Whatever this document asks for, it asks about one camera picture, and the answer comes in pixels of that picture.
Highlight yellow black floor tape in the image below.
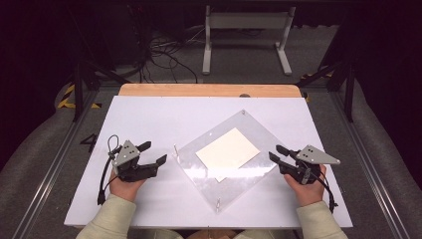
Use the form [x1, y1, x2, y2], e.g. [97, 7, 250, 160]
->
[57, 83, 103, 110]
[300, 71, 333, 104]

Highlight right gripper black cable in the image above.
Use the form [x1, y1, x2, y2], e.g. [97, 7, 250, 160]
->
[313, 170, 339, 214]

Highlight white board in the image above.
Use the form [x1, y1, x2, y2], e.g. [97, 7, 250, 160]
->
[64, 96, 353, 230]

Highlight person's right hand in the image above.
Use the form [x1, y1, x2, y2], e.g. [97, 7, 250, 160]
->
[284, 164, 328, 207]

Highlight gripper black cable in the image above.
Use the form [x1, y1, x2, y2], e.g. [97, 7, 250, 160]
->
[97, 133, 121, 206]
[313, 170, 339, 214]

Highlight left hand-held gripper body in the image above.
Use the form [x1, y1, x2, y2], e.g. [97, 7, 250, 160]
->
[111, 139, 158, 183]

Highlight aluminium floor rail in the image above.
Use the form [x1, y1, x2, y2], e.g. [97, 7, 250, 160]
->
[329, 89, 412, 239]
[11, 89, 101, 239]

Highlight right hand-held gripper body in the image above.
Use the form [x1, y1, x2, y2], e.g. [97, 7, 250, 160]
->
[279, 144, 341, 185]

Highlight cream paper sheet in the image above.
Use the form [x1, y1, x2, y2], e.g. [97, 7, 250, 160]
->
[195, 126, 262, 183]

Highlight person's left hand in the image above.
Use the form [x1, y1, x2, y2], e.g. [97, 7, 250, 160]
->
[108, 170, 147, 203]

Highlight black metal stand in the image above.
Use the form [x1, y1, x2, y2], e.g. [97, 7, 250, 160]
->
[297, 29, 357, 123]
[64, 6, 132, 122]

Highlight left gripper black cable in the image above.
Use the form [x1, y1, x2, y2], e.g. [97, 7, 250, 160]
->
[97, 133, 121, 206]

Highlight white metal stand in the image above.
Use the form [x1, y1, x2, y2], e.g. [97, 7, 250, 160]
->
[201, 4, 297, 77]

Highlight tangle of black floor cables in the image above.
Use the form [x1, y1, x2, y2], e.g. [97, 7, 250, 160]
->
[127, 6, 207, 85]

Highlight clear acrylic frame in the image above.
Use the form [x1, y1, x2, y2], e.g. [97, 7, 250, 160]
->
[173, 109, 284, 214]

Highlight wooden table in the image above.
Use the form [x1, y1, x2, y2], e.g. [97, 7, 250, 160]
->
[117, 83, 303, 99]

